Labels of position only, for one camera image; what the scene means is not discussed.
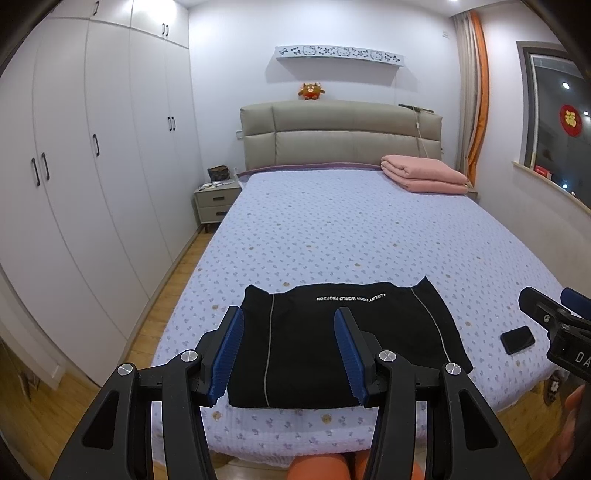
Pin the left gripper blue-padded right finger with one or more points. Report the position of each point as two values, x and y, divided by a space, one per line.
465 438

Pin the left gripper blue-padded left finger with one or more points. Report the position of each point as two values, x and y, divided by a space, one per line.
113 438

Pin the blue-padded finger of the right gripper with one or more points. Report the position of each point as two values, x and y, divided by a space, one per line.
542 309
576 302

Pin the black hooded jacket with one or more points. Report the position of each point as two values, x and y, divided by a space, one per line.
298 352

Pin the person's right hand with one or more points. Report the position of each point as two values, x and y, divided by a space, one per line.
566 439

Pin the slipper on floor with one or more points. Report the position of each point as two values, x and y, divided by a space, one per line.
553 385

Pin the black smartphone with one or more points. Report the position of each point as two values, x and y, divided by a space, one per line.
517 340

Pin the red box on sill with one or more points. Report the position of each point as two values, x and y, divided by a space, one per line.
543 172

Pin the orange trousers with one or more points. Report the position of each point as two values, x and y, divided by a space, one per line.
345 466

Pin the folded pink blanket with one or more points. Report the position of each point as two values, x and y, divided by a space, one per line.
424 175

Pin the red window decoration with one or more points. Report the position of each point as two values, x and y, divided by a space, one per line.
570 120

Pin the dark window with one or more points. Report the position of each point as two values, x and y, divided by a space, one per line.
557 119

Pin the white wardrobe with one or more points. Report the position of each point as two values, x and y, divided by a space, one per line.
99 163

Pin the bed with floral quilt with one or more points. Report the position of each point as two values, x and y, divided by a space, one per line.
300 227

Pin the beige bedside table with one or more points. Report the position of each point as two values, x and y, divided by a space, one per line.
213 201

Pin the beige and orange curtain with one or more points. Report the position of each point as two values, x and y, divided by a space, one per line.
475 91

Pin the brown patterned bag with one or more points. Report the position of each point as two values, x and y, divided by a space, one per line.
218 173

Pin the orange plush toy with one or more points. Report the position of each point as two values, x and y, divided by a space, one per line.
311 91

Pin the beige padded headboard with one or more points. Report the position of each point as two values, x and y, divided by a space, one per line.
299 132

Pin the white decorative wall shelf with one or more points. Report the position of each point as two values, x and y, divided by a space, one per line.
339 52

